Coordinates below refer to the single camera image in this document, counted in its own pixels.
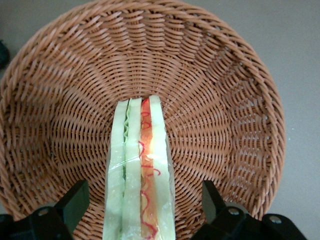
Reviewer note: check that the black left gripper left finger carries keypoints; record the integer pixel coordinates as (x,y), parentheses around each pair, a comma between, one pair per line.
(62,215)

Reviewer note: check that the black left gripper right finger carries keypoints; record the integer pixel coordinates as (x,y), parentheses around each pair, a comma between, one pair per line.
(225,225)

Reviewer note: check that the plastic-wrapped triangle sandwich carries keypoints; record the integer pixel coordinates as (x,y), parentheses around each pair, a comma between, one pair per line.
(132,175)

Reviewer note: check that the round brown wicker basket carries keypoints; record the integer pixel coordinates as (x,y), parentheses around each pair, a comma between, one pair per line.
(125,62)

